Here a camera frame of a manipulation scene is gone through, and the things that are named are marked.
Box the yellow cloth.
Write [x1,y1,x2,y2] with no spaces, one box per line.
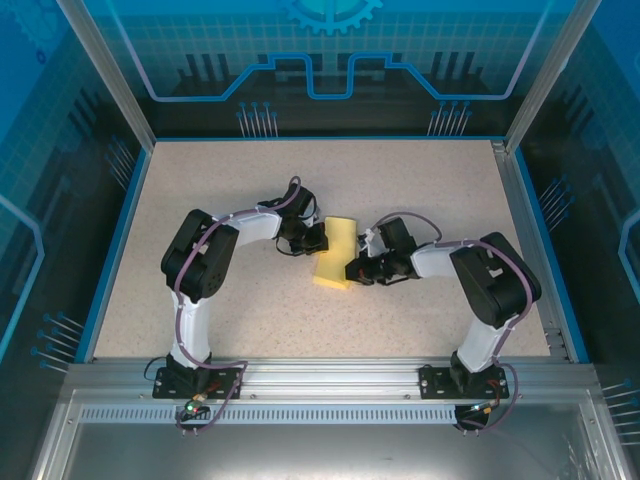
[313,215,359,291]

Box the blue table edge strip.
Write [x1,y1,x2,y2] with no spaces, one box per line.
[508,148,592,365]
[73,145,155,365]

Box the grey metal tray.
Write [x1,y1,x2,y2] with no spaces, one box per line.
[29,389,621,480]

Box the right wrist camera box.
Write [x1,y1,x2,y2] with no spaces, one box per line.
[355,225,382,254]

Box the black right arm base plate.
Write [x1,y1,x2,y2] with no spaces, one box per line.
[418,363,511,401]

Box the aluminium frame rail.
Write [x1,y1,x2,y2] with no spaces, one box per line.
[64,360,601,401]

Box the aluminium side rail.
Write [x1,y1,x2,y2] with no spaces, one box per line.
[491,139,572,362]

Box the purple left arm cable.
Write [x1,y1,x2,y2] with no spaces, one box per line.
[172,174,304,437]

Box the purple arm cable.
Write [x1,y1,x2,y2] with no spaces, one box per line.
[372,212,539,436]
[172,174,304,437]

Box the slotted aluminium cable duct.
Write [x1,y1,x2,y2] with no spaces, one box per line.
[79,405,460,425]

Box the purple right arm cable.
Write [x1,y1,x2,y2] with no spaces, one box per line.
[372,212,539,436]

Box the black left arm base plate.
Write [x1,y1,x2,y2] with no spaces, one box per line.
[152,364,244,401]

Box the aluminium corner post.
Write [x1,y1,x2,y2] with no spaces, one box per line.
[503,0,601,154]
[54,0,157,151]

